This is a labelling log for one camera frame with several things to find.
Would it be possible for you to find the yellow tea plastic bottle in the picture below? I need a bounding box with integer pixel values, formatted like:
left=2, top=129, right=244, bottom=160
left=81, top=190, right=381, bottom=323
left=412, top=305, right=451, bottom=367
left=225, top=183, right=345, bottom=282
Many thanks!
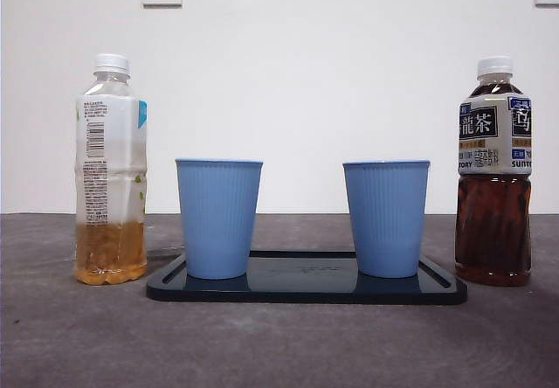
left=73, top=53, right=148, bottom=285

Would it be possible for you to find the dark oolong tea bottle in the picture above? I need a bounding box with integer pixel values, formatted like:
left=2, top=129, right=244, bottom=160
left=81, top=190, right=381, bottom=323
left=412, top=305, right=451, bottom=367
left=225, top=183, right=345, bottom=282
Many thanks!
left=454, top=55, right=534, bottom=288

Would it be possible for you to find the light blue ribbed cup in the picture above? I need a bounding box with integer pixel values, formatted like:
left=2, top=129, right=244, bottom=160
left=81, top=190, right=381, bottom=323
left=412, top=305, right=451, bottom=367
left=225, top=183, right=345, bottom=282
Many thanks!
left=342, top=158, right=432, bottom=279
left=174, top=157, right=265, bottom=281

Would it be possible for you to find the dark rectangular tray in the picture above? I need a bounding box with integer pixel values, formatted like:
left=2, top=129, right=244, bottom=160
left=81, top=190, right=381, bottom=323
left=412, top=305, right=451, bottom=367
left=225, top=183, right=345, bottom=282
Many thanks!
left=145, top=250, right=468, bottom=305

